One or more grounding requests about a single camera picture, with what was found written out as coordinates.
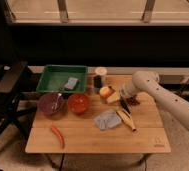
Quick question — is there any black handled dish brush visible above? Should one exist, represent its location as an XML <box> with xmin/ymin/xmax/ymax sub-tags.
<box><xmin>120</xmin><ymin>98</ymin><xmax>131</xmax><ymax>114</ymax></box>

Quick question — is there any blue-grey cloth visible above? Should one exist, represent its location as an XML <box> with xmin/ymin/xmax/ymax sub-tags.
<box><xmin>94</xmin><ymin>109</ymin><xmax>122</xmax><ymax>131</ymax></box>

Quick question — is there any yellow banana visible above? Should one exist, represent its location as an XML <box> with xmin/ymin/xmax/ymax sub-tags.
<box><xmin>117</xmin><ymin>110</ymin><xmax>136</xmax><ymax>131</ymax></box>

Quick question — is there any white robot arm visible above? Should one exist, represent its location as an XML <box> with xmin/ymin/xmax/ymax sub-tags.
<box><xmin>118</xmin><ymin>71</ymin><xmax>189</xmax><ymax>131</ymax></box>

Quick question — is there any grey sponge in tray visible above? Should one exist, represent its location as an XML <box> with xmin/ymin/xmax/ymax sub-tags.
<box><xmin>64</xmin><ymin>77</ymin><xmax>78</xmax><ymax>90</ymax></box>

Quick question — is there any green plastic tray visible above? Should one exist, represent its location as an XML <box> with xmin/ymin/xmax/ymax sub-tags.
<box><xmin>36</xmin><ymin>65</ymin><xmax>88</xmax><ymax>94</ymax></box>

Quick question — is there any red yellow apple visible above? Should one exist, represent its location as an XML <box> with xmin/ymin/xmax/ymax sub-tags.
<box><xmin>99</xmin><ymin>86</ymin><xmax>113</xmax><ymax>98</ymax></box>

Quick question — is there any dark red grape bunch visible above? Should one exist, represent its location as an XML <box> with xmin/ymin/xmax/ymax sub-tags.
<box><xmin>126</xmin><ymin>96</ymin><xmax>140</xmax><ymax>106</ymax></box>

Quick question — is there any dark can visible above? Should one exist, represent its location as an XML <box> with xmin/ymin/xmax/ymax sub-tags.
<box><xmin>93</xmin><ymin>75</ymin><xmax>102</xmax><ymax>93</ymax></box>

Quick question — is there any wooden folding table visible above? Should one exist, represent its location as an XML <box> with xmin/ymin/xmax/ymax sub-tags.
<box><xmin>25</xmin><ymin>75</ymin><xmax>171</xmax><ymax>153</ymax></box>

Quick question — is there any white cup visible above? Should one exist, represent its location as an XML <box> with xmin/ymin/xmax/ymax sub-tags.
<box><xmin>95</xmin><ymin>67</ymin><xmax>107</xmax><ymax>84</ymax></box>

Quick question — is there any red bowl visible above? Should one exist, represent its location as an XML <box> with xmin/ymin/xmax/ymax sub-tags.
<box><xmin>67</xmin><ymin>93</ymin><xmax>90</xmax><ymax>115</ymax></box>

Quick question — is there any purple bowl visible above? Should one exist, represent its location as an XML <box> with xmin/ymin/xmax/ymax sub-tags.
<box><xmin>37</xmin><ymin>92</ymin><xmax>65</xmax><ymax>115</ymax></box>

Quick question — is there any red chili pepper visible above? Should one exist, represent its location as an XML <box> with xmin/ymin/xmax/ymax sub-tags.
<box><xmin>50</xmin><ymin>125</ymin><xmax>65</xmax><ymax>149</ymax></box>

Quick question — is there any black office chair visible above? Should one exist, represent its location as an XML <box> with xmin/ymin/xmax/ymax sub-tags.
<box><xmin>0</xmin><ymin>61</ymin><xmax>36</xmax><ymax>138</ymax></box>

